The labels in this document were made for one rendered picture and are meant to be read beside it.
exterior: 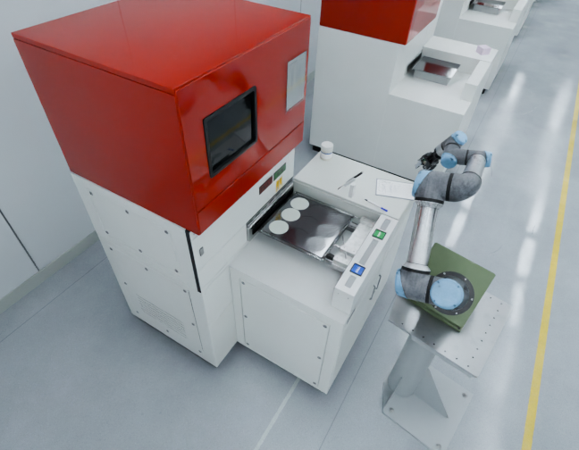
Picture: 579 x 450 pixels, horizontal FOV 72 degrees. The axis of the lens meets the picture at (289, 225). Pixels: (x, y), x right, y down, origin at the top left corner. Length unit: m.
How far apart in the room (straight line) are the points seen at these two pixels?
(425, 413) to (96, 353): 2.00
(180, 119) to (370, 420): 1.93
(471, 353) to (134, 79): 1.63
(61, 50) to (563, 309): 3.31
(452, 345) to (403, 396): 0.81
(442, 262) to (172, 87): 1.33
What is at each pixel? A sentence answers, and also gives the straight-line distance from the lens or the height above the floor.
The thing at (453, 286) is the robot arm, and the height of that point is 1.12.
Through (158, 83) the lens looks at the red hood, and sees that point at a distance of 1.26.
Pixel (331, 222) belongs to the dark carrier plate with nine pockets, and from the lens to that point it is 2.08.
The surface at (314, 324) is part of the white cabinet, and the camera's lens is 1.92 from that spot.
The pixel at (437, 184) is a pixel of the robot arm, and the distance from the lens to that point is 1.69.
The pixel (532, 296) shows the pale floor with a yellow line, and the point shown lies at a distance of 3.43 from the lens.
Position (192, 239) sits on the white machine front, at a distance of 1.62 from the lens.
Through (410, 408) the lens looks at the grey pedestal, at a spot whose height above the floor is 0.01.
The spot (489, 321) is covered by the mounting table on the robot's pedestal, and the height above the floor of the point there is 0.82.
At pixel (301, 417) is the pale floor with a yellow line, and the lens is 2.48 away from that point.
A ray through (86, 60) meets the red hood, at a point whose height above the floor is 1.81.
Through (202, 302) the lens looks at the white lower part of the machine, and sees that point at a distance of 1.95.
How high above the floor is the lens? 2.33
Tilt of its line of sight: 45 degrees down
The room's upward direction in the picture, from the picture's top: 3 degrees clockwise
